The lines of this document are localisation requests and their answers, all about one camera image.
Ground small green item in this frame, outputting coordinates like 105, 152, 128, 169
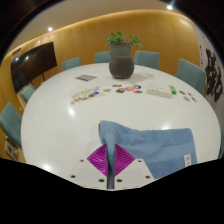
168, 85, 178, 96

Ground round ceiling lights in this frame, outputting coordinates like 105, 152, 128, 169
47, 4, 174, 33

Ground black television screen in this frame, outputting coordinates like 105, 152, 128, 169
10, 41, 58, 94

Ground blue towel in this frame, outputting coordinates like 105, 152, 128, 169
97, 119, 199, 190

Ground teal chairs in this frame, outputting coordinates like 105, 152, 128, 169
0, 49, 224, 159

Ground grey booklet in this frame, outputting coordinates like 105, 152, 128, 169
75, 74, 98, 82

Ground scattered colourful cards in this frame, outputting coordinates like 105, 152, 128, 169
70, 83, 144, 104

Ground white flat box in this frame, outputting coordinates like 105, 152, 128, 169
146, 83, 174, 99

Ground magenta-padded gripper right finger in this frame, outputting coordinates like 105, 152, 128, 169
113, 143, 156, 190

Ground green plant in grey pot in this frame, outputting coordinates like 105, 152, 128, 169
106, 31, 144, 80

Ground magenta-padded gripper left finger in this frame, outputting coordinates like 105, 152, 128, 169
68, 143, 110, 190

